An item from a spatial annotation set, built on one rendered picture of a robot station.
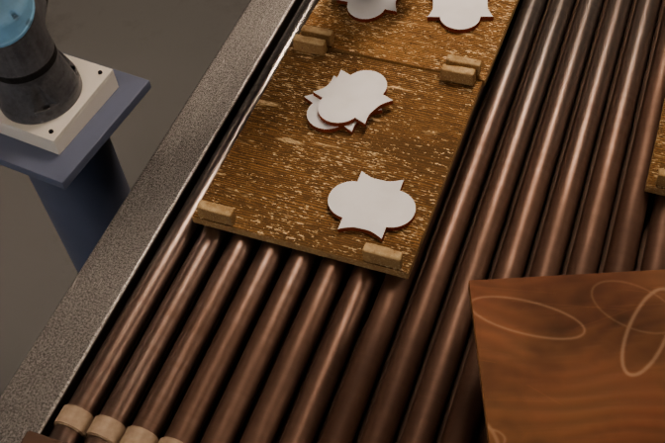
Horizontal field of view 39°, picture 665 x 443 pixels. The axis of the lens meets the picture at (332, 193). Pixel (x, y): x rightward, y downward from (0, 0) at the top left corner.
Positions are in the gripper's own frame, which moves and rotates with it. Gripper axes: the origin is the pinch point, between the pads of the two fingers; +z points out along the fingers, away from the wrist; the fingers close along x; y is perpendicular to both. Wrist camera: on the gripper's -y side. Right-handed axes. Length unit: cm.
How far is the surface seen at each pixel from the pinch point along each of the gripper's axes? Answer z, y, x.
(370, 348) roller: -3, -68, -25
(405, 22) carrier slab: 1.0, -4.5, -7.8
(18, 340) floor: 90, -58, 84
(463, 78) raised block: -1.7, -16.5, -22.4
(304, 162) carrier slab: -2.5, -40.8, -3.5
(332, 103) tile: -3.3, -28.8, -3.7
